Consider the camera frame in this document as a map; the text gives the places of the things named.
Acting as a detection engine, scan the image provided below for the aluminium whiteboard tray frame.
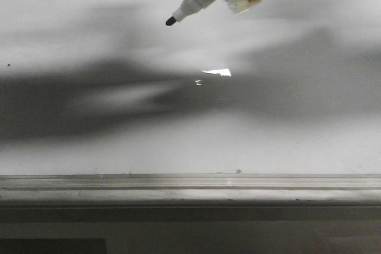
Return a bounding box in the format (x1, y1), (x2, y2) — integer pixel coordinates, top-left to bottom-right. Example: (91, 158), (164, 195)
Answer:
(1, 174), (380, 222)

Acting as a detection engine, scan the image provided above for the white whiteboard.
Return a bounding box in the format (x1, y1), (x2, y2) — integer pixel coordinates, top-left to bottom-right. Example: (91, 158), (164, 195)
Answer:
(1, 0), (380, 174)

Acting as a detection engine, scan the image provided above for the white whiteboard marker black cap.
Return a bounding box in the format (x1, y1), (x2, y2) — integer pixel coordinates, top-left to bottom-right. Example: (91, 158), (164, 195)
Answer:
(165, 0), (216, 26)

